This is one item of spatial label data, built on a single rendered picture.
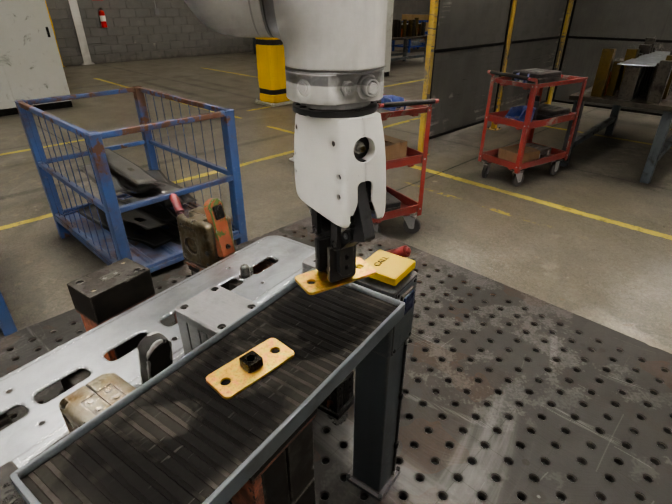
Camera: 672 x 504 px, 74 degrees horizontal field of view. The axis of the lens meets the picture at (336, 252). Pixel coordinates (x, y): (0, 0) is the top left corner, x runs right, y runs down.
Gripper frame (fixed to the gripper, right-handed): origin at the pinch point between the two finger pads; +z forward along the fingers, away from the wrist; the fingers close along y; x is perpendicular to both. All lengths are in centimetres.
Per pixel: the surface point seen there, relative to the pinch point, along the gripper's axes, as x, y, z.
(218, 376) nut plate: 14.4, -2.3, 7.8
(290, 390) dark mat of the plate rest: 9.2, -7.2, 8.1
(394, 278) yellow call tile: -10.9, 3.3, 8.2
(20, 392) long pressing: 35, 26, 24
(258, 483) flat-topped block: 13.6, -8.3, 17.0
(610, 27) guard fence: -654, 358, 7
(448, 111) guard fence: -363, 351, 86
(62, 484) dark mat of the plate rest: 27.7, -6.8, 8.1
